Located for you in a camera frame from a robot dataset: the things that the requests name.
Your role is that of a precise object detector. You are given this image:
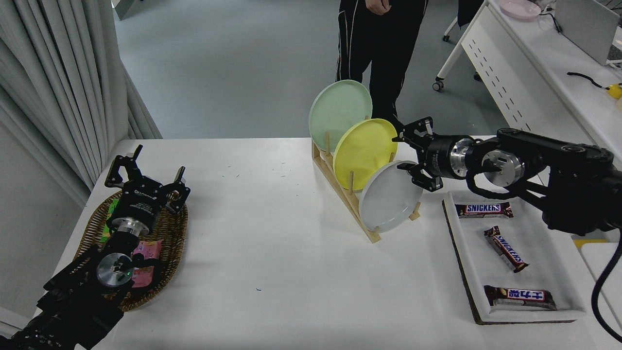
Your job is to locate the grey laptop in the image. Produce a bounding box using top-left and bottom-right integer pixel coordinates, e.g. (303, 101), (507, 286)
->
(554, 0), (621, 67)

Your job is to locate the white tray with cork base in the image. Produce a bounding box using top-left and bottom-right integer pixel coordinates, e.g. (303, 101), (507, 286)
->
(442, 191), (587, 325)

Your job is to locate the pink snack packet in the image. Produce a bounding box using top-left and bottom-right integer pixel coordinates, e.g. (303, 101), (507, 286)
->
(130, 239), (164, 289)

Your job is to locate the pale green plate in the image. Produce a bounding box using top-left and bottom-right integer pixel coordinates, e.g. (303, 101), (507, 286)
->
(309, 80), (373, 152)

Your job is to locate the green snack packet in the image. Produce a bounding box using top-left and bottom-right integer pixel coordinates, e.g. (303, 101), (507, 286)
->
(101, 197), (121, 244)

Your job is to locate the grey plate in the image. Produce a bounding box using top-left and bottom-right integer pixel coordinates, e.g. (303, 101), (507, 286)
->
(359, 160), (424, 233)

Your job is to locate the wooden plate rack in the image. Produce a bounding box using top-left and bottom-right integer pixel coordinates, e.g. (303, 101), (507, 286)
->
(311, 131), (421, 244)

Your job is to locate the black chair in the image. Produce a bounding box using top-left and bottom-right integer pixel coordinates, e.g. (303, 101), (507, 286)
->
(457, 0), (486, 29)

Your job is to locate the grey cabinet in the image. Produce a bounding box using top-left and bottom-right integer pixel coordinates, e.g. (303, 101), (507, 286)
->
(111, 0), (146, 21)

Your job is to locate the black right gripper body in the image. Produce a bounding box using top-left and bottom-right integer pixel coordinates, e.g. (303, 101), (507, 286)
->
(420, 135), (457, 179)

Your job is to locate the pink plate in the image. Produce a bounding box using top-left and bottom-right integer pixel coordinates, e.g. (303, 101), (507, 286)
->
(500, 0), (541, 20)

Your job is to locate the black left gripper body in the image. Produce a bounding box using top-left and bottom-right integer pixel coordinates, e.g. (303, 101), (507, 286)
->
(113, 178), (169, 230)

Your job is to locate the chocolate bar with Chinese print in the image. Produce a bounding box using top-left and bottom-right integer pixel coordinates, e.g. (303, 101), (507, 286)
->
(484, 285), (557, 312)

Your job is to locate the black cable with yellow plug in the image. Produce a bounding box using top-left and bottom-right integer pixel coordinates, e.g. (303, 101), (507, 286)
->
(567, 71), (609, 91)

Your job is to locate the yellow plate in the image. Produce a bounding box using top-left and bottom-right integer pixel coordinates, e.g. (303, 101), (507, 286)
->
(333, 118), (398, 192)

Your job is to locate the brown wicker basket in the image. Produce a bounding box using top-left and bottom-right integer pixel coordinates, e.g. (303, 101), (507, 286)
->
(74, 189), (189, 313)

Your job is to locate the person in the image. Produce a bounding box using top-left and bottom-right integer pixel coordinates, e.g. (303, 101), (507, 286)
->
(335, 0), (429, 135)

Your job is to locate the Snickers bar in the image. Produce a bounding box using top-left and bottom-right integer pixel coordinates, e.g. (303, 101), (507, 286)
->
(484, 226), (530, 273)
(455, 202), (515, 219)

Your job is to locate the grey curtain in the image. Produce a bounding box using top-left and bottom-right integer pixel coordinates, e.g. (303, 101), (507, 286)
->
(0, 0), (163, 208)

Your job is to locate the white desk on casters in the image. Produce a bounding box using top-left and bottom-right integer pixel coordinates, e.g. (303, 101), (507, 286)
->
(432, 0), (622, 188)

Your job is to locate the thin black cable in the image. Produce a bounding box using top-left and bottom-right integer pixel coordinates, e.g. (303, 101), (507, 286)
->
(537, 4), (563, 35)

